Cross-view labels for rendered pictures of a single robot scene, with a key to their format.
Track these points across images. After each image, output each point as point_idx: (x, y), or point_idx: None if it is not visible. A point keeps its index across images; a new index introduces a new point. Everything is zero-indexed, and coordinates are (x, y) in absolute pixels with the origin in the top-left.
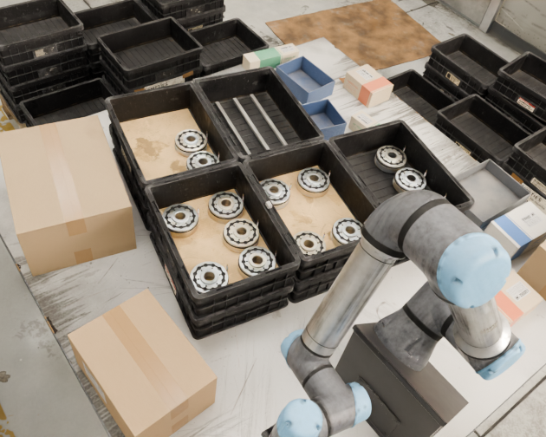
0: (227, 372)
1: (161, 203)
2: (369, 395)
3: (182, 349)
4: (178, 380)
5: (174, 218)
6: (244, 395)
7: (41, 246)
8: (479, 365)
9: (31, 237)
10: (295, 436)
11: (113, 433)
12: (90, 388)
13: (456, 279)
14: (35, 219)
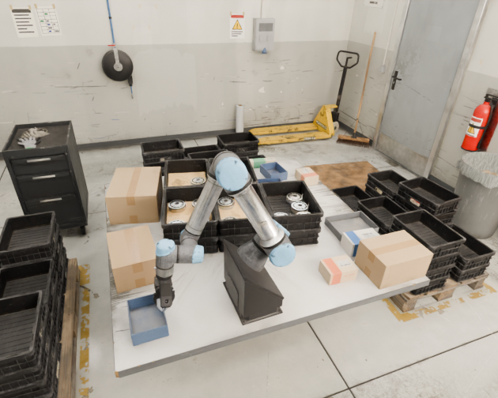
0: (174, 272)
1: (171, 199)
2: (231, 283)
3: (149, 245)
4: (141, 255)
5: (173, 204)
6: (177, 282)
7: (115, 208)
8: (269, 254)
9: (111, 200)
10: (158, 249)
11: (111, 283)
12: (111, 265)
13: (218, 171)
14: (115, 194)
